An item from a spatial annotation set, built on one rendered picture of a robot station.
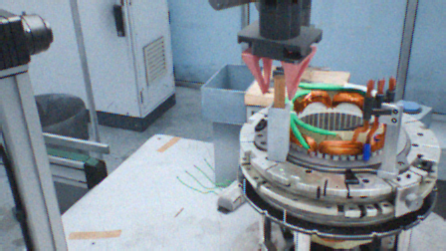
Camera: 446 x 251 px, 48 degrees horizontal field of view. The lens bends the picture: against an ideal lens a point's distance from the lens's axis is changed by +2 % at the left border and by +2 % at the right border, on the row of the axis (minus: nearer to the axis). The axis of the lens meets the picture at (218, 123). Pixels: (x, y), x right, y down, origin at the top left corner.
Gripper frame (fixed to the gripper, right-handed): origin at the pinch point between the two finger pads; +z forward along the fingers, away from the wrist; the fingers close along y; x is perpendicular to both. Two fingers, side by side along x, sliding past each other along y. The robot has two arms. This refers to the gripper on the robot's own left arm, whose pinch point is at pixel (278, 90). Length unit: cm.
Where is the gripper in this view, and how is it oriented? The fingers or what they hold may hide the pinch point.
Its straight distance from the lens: 73.0
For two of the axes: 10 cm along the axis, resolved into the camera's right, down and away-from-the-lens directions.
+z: 0.5, 8.4, 5.4
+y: 8.5, 2.5, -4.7
